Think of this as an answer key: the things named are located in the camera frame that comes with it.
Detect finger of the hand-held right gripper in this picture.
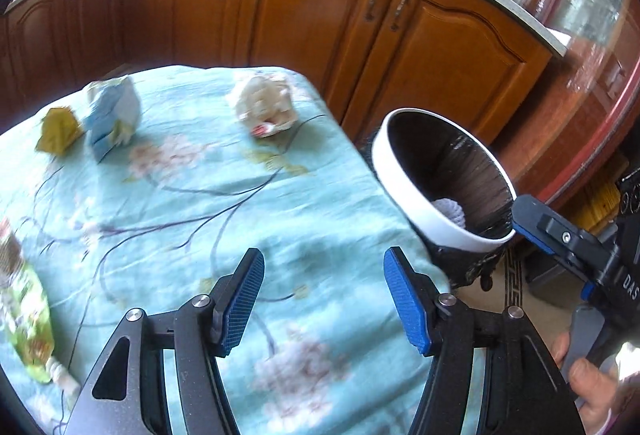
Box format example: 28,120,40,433
511,195,620,302

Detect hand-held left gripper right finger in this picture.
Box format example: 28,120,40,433
382,246,586,435

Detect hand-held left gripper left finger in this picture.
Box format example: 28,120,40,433
65,247,266,435

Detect white foam fruit net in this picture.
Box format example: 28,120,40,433
431,198,468,228

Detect white rimmed black trash bin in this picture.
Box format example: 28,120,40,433
371,108,517,288

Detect person's right hand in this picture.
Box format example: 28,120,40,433
552,332,640,435

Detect dark floor box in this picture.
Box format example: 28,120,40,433
525,255,581,298

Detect yellow mesh object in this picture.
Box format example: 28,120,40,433
567,172,623,236

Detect patterned floor rug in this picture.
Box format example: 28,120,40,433
460,245,581,341

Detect floral light blue tablecloth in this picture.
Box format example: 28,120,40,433
0,64,488,435

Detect wooden glass door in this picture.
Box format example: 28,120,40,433
487,0,640,216

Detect white crumpled wrapper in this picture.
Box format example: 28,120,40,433
227,74,299,139

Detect green snack bag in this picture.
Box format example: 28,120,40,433
0,217,56,385

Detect blue and white carton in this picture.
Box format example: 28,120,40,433
82,75,142,163

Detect yellow crumpled packet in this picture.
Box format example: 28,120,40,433
35,106,85,153

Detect wooden lower kitchen cabinets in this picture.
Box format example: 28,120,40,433
0,0,553,141

